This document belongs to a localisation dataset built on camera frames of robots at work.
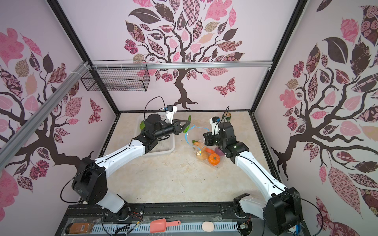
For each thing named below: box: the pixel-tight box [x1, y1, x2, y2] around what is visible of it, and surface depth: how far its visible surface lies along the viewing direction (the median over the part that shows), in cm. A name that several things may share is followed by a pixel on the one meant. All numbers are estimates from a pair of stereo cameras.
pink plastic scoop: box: [149, 218, 182, 234], surface depth 71 cm
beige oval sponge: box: [201, 221, 215, 233], surface depth 70 cm
